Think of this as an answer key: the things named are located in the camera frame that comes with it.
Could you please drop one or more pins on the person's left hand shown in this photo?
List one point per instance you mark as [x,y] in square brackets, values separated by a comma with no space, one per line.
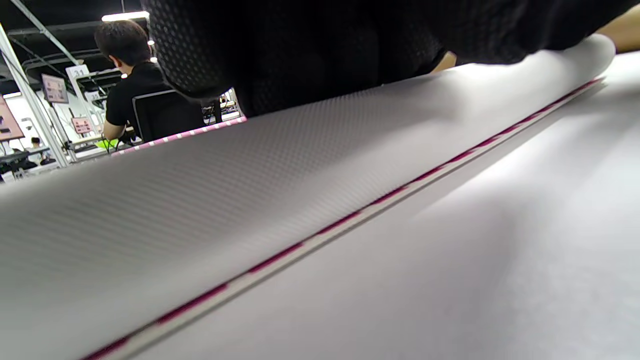
[350,40]

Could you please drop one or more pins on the brown cardboard mailing tube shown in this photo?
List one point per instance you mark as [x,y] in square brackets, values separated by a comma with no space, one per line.
[622,35]

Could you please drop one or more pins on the black office chair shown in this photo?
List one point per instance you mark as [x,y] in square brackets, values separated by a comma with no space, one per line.
[165,115]

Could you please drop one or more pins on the white ceiling strip light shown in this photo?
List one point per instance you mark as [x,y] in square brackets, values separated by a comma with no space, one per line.
[125,16]

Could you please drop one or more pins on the wall screen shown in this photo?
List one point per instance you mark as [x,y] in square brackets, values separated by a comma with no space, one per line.
[10,120]
[55,89]

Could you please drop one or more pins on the grey metal frame post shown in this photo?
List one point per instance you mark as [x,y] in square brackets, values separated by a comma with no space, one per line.
[30,95]

